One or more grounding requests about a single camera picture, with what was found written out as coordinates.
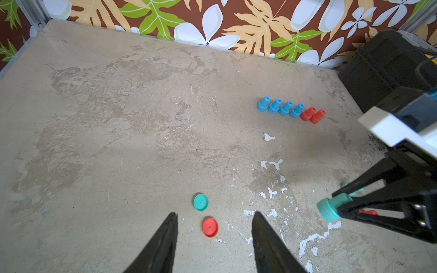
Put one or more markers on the green stamp cap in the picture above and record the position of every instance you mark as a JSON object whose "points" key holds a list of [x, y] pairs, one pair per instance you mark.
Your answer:
{"points": [[201, 202]]}

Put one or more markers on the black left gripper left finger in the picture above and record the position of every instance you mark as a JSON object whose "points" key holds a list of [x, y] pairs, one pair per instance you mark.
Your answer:
{"points": [[159, 253]]}

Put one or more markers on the aluminium frame post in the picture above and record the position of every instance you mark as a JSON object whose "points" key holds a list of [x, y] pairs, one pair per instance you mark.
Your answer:
{"points": [[420, 17], [35, 12]]}

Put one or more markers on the blue stamp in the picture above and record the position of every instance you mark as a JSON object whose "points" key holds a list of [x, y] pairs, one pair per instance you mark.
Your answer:
{"points": [[274, 107], [285, 109], [264, 104], [296, 111]]}

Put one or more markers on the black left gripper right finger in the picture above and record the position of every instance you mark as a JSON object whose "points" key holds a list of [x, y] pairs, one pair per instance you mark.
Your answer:
{"points": [[270, 253]]}

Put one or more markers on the red stamp cap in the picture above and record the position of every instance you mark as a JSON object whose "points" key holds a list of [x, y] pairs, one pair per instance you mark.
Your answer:
{"points": [[210, 227]]}

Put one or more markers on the aluminium frame post back right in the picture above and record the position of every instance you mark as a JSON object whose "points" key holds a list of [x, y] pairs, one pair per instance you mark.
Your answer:
{"points": [[420, 17]]}

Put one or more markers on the black toolbox yellow latch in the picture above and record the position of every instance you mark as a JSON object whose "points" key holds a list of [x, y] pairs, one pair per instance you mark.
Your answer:
{"points": [[391, 59]]}

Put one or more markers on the red stamp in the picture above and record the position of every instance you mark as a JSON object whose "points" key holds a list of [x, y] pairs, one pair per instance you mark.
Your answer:
{"points": [[368, 212], [317, 117], [307, 114]]}

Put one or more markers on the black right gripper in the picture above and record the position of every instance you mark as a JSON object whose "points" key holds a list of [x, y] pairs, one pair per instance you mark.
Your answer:
{"points": [[410, 176]]}

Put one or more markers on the aluminium frame post back left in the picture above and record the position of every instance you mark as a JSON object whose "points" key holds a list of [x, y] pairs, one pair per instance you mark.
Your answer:
{"points": [[35, 12]]}

